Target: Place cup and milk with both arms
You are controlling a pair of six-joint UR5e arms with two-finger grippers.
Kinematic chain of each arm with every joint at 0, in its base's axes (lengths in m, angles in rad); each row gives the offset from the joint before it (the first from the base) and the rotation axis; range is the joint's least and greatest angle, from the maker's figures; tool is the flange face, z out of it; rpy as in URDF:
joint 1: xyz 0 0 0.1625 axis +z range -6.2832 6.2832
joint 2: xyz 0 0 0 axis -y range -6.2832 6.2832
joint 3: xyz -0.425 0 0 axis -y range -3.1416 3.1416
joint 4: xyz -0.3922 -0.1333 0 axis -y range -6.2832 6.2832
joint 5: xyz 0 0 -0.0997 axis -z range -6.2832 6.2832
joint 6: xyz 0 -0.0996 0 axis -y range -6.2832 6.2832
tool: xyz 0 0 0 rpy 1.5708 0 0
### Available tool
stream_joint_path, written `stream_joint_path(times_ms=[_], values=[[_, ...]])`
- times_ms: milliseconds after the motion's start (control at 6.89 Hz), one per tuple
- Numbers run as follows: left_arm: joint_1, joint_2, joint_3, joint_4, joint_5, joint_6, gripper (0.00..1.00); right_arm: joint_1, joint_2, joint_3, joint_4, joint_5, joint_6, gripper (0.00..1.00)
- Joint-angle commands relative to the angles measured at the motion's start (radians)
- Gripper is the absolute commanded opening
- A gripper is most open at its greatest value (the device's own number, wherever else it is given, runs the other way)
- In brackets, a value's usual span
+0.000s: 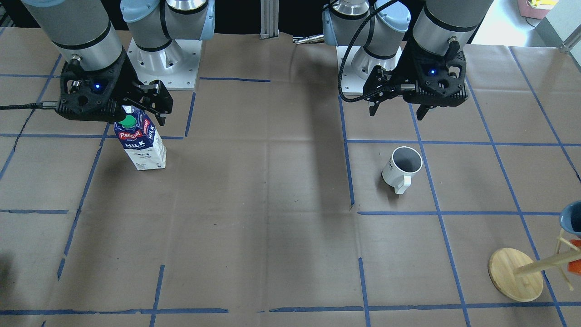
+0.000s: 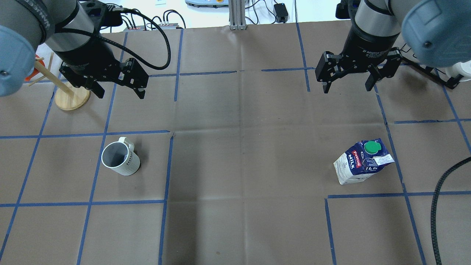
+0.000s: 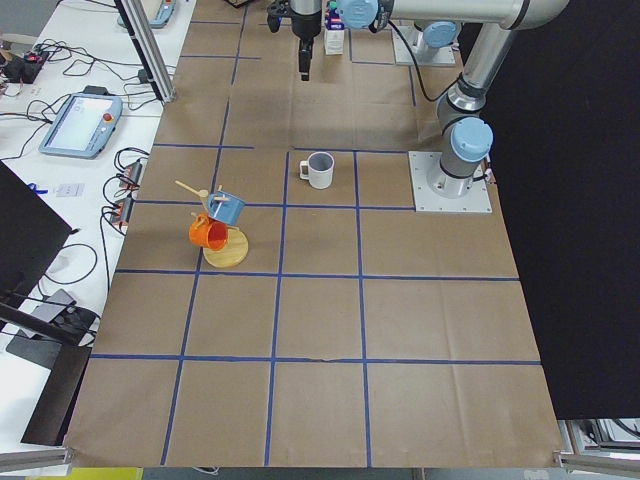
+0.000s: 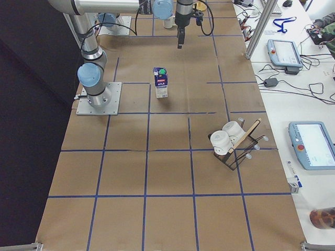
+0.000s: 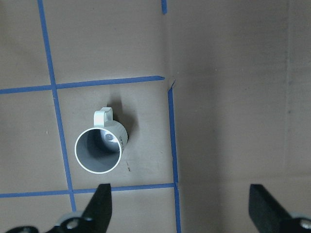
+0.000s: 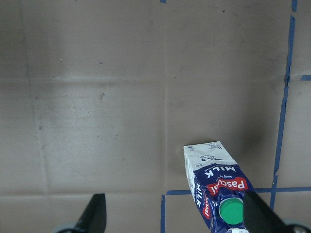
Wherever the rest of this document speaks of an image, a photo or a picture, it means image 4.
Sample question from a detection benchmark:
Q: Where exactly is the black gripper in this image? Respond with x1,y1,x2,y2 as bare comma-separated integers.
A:
175,0,203,49

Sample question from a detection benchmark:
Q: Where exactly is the white ceramic mug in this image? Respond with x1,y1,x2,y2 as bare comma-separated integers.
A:
163,15,176,29

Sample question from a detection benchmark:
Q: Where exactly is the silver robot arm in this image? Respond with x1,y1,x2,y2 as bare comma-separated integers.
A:
49,1,203,108
97,13,124,29

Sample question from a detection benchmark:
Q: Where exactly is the blue white milk carton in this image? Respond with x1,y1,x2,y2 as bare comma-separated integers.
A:
153,67,168,98

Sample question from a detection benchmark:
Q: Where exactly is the white cup far on rack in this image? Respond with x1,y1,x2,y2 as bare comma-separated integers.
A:
222,121,245,145

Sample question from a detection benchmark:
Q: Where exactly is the white cup on rack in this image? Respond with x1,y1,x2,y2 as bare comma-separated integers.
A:
222,121,245,145
210,130,233,155

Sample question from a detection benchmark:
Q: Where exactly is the white cup near on rack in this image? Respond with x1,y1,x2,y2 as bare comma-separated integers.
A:
210,130,233,155

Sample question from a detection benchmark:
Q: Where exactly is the black power adapter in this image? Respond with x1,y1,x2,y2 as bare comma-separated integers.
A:
263,77,278,88

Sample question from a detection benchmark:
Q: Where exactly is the far teach pendant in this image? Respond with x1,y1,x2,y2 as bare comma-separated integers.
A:
266,39,303,68

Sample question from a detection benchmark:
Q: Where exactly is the teach pendant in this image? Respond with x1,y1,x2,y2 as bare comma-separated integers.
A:
288,121,334,170
266,39,303,68

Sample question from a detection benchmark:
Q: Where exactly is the near teach pendant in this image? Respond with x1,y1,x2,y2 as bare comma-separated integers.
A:
288,121,334,170

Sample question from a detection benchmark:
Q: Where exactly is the small blue white box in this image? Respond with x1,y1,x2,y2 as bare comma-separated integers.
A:
287,175,303,194

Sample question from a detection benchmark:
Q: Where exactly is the brown patterned bottle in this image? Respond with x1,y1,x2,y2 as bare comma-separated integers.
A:
309,207,334,229

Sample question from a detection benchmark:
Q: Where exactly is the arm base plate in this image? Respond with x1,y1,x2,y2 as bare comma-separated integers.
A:
76,82,122,116
99,16,132,37

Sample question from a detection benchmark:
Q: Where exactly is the aluminium frame post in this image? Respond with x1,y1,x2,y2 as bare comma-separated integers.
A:
245,0,277,60

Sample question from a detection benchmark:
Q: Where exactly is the blue lanyard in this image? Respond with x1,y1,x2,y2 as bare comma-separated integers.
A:
273,16,297,34

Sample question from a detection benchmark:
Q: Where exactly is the wooden rack handle stick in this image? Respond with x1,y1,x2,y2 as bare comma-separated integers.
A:
228,118,262,154

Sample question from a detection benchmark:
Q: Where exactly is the black wire cup rack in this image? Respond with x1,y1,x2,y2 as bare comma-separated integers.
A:
208,118,269,170

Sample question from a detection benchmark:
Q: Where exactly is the aluminium corner bracket right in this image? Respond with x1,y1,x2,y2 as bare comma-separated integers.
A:
300,242,335,251

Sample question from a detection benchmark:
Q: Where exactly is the aluminium corner bracket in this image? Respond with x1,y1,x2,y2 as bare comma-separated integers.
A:
300,242,335,251
0,243,43,251

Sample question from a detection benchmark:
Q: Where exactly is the aluminium corner bracket left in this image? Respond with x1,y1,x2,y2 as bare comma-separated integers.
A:
0,243,43,251

